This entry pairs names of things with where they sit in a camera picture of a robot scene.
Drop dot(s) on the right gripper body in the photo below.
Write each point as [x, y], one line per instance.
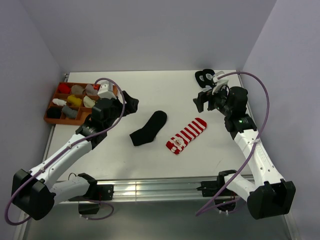
[219, 101]

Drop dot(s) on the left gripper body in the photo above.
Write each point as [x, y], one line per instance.
[117, 111]

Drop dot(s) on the red white striped sock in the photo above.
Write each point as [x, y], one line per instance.
[178, 142]

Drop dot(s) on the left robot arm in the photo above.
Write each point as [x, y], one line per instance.
[37, 191]

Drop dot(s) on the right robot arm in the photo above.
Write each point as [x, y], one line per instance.
[269, 194]

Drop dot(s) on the black patterned sock pair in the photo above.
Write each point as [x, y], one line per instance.
[204, 78]

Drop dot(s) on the cream rolled sock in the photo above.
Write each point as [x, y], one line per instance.
[88, 102]

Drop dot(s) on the grey rolled sock top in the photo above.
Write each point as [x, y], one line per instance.
[90, 90]

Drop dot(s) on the orange compartment tray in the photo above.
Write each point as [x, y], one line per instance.
[83, 112]

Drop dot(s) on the yellow rolled sock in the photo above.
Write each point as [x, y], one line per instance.
[73, 100]

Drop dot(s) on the dark grey rolled sock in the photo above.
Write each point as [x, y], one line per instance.
[69, 112]

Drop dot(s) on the taupe rolled sock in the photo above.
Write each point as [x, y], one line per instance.
[77, 90]

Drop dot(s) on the white rolled sock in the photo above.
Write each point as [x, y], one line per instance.
[59, 102]

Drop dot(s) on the red rolled sock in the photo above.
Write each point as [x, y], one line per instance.
[63, 88]

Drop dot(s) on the black rolled sock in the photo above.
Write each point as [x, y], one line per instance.
[54, 113]

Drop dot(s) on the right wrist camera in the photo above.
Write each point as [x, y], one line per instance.
[218, 82]

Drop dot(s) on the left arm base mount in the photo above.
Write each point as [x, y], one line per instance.
[94, 202]

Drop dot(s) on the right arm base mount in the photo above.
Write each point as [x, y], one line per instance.
[211, 187]

